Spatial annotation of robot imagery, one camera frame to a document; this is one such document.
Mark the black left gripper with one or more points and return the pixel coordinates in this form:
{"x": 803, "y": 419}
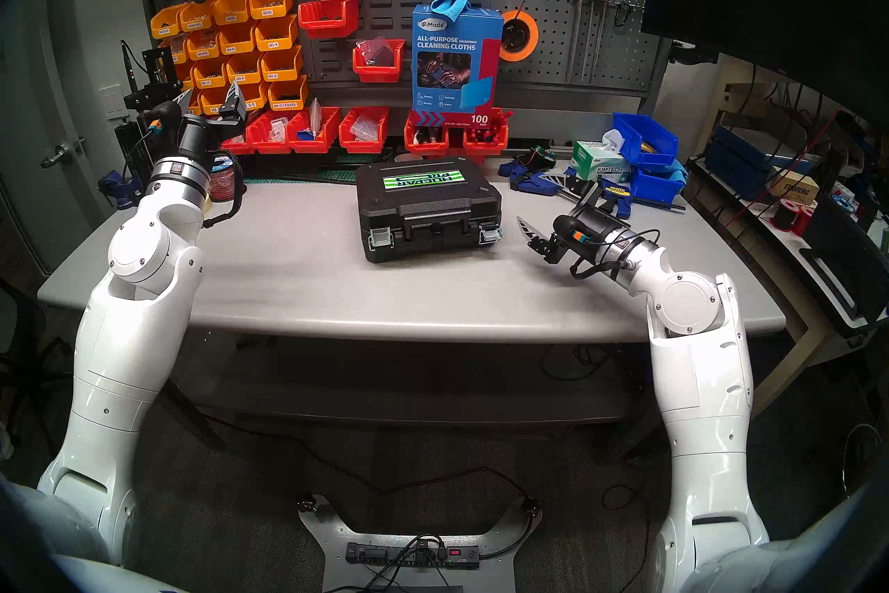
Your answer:
{"x": 201, "y": 140}

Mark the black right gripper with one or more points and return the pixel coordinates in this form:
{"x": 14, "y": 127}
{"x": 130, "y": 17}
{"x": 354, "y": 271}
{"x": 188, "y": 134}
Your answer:
{"x": 601, "y": 239}

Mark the black plastic tool box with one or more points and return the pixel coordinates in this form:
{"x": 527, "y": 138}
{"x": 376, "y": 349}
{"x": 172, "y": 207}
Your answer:
{"x": 430, "y": 209}

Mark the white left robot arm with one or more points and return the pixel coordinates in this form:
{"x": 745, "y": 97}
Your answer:
{"x": 132, "y": 348}

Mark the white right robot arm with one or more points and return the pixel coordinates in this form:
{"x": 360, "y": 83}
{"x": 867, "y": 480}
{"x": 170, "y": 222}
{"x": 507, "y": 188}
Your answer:
{"x": 701, "y": 376}

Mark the Kimtech tissue box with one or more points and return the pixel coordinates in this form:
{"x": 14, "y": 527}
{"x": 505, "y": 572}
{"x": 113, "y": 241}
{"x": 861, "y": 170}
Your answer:
{"x": 597, "y": 164}

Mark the blue cleaning cloths box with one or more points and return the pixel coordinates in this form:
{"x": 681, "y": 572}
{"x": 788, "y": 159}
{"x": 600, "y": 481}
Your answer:
{"x": 455, "y": 84}

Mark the dark blue storage box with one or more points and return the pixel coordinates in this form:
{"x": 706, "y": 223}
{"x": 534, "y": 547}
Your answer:
{"x": 736, "y": 164}

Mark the small cardboard box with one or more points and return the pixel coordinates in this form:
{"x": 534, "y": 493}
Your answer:
{"x": 795, "y": 188}

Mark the orange bin labelled M2.5-6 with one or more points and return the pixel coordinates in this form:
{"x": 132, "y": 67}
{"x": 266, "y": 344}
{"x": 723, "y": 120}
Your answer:
{"x": 212, "y": 105}

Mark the orange parts bin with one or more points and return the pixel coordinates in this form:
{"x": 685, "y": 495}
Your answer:
{"x": 179, "y": 55}
{"x": 210, "y": 80}
{"x": 203, "y": 52}
{"x": 186, "y": 81}

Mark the orange bin labelled M3-8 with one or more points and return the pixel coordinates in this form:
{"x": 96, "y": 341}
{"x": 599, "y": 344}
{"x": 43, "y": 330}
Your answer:
{"x": 244, "y": 76}

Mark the orange bin labelled M2.5-5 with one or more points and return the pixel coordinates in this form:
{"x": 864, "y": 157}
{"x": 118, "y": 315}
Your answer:
{"x": 257, "y": 104}

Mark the blue bar clamp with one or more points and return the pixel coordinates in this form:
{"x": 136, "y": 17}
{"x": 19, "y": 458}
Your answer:
{"x": 535, "y": 182}

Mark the orange-red parts bin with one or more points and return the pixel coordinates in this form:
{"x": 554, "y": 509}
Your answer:
{"x": 267, "y": 145}
{"x": 239, "y": 145}

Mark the orange bin labelled M4-6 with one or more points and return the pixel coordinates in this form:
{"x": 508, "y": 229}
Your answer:
{"x": 238, "y": 46}

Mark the orange bin labelled M4 HEX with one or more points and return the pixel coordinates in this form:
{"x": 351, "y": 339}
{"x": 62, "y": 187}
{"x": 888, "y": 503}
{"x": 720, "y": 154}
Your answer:
{"x": 288, "y": 102}

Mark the orange bin labelled M3X8 BAD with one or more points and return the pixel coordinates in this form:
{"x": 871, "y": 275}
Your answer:
{"x": 198, "y": 23}

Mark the orange bin labelled M3X5X4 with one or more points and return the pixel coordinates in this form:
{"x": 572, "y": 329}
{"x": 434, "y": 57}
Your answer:
{"x": 167, "y": 29}

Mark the black metal stand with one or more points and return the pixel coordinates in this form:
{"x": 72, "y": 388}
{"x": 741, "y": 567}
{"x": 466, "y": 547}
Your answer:
{"x": 135, "y": 147}

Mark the black soldering iron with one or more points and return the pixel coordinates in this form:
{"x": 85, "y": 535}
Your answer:
{"x": 132, "y": 63}

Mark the orange bin labelled M3-4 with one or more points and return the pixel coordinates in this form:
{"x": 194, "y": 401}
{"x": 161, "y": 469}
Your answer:
{"x": 276, "y": 41}

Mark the orange-red bin with red pins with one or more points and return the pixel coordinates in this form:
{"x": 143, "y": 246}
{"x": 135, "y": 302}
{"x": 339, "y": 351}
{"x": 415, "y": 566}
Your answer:
{"x": 486, "y": 147}

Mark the orange bin labelled M3X6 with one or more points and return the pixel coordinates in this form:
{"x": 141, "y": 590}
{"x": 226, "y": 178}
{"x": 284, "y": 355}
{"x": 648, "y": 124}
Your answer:
{"x": 271, "y": 10}

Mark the large blue bin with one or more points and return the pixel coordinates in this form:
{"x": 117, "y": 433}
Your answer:
{"x": 646, "y": 136}

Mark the green cutting mat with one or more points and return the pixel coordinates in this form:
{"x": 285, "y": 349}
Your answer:
{"x": 312, "y": 171}

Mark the blue bench vise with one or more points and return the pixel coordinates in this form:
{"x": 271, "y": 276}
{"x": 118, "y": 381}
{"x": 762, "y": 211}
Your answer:
{"x": 119, "y": 188}

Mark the orange-red hanging bin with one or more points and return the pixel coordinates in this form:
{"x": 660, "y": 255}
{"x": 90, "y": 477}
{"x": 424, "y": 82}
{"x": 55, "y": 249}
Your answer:
{"x": 326, "y": 29}

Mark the orange-red bin with screw bags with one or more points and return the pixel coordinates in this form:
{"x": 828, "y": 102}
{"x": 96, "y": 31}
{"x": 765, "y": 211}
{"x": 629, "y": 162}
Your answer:
{"x": 362, "y": 147}

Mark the orange-red bin with markers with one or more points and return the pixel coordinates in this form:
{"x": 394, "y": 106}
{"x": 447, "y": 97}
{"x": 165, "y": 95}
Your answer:
{"x": 425, "y": 148}

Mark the orange-red bin with plastic bags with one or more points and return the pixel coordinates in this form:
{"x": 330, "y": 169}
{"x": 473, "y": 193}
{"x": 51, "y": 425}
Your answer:
{"x": 378, "y": 74}

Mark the grey door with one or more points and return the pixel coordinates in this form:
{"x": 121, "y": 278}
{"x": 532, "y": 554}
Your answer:
{"x": 35, "y": 84}

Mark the orange tape roll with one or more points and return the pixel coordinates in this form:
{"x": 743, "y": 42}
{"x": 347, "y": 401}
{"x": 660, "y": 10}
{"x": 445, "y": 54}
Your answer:
{"x": 533, "y": 36}

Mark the black carabiner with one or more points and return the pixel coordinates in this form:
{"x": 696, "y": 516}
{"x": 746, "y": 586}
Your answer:
{"x": 620, "y": 15}

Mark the grey workbench shelf board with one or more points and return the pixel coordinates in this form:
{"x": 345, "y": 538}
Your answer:
{"x": 410, "y": 414}

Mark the white side desk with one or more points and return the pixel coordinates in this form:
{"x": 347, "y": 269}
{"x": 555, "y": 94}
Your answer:
{"x": 788, "y": 355}

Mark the black laptop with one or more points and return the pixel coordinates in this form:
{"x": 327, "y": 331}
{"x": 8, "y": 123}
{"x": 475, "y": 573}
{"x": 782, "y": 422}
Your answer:
{"x": 847, "y": 258}

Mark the black power strip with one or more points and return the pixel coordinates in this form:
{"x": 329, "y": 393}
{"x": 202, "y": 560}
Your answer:
{"x": 396, "y": 555}

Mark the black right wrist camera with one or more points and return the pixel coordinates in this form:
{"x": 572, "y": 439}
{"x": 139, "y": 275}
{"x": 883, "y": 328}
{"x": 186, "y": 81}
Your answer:
{"x": 569, "y": 229}

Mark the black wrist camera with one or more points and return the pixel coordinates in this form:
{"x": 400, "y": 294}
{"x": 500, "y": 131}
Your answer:
{"x": 167, "y": 116}
{"x": 569, "y": 229}

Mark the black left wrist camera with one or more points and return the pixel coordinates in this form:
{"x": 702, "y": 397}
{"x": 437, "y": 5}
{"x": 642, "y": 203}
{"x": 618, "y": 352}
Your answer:
{"x": 167, "y": 116}

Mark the white light switch plate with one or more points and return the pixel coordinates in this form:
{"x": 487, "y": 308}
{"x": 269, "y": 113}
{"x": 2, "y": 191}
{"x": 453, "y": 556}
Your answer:
{"x": 114, "y": 102}

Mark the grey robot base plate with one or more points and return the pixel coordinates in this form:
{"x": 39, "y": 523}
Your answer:
{"x": 326, "y": 532}

